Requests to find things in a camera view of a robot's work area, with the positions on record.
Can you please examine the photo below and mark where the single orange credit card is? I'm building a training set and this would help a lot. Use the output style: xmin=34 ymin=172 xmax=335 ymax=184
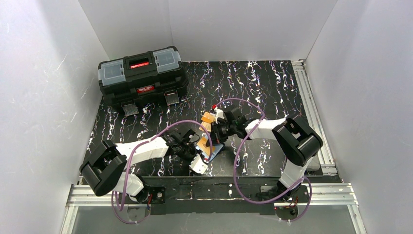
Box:
xmin=195 ymin=134 xmax=216 ymax=161

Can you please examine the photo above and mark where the navy blue card holder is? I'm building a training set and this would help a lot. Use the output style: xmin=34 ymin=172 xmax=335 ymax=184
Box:
xmin=201 ymin=144 xmax=224 ymax=163

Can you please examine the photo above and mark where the orange credit card stack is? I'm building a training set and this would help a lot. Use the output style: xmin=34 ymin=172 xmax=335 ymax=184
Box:
xmin=201 ymin=112 xmax=215 ymax=132

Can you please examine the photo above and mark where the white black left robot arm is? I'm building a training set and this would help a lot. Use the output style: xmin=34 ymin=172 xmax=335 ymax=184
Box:
xmin=79 ymin=130 xmax=200 ymax=196

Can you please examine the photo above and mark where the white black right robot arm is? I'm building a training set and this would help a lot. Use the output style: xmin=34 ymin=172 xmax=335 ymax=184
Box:
xmin=210 ymin=109 xmax=323 ymax=195

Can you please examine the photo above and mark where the black red toolbox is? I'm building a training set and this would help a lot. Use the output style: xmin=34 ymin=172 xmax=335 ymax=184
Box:
xmin=98 ymin=46 xmax=189 ymax=109

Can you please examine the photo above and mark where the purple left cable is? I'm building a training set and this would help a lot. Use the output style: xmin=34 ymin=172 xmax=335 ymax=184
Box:
xmin=111 ymin=120 xmax=214 ymax=225

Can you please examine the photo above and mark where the purple cable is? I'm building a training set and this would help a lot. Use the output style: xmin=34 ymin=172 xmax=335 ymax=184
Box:
xmin=213 ymin=98 xmax=313 ymax=223
xmin=111 ymin=120 xmax=214 ymax=225

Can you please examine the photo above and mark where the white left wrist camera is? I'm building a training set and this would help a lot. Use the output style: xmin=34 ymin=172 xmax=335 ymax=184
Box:
xmin=189 ymin=154 xmax=208 ymax=175

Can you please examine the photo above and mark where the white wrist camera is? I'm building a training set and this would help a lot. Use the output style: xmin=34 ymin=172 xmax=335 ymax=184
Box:
xmin=189 ymin=154 xmax=208 ymax=175
xmin=212 ymin=105 xmax=225 ymax=124

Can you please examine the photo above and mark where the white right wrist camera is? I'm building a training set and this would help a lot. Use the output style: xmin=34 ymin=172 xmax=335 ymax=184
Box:
xmin=212 ymin=105 xmax=225 ymax=124

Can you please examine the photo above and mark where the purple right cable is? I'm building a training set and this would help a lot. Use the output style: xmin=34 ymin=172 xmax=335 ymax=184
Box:
xmin=213 ymin=98 xmax=313 ymax=223

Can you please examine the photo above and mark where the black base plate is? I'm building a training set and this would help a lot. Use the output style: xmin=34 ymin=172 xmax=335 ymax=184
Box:
xmin=117 ymin=176 xmax=310 ymax=216

